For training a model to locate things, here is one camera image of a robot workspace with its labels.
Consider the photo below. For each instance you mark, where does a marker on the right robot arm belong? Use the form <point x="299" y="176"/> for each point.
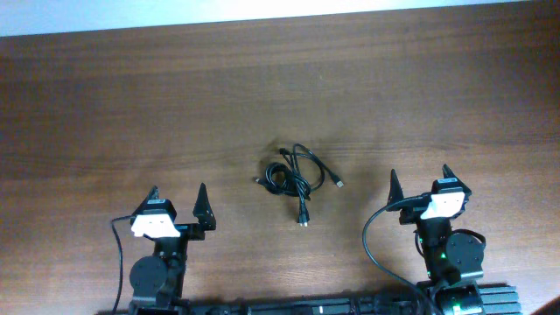
<point x="453" y="257"/>

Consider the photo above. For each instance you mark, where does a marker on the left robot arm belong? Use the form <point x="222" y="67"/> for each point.
<point x="157" y="280"/>

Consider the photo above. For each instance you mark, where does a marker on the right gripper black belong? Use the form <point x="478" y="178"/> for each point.
<point x="411" y="216"/>

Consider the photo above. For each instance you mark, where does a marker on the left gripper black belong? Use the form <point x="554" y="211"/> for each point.
<point x="204" y="216"/>

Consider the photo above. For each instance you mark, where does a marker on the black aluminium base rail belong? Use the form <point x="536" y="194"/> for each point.
<point x="472" y="299"/>

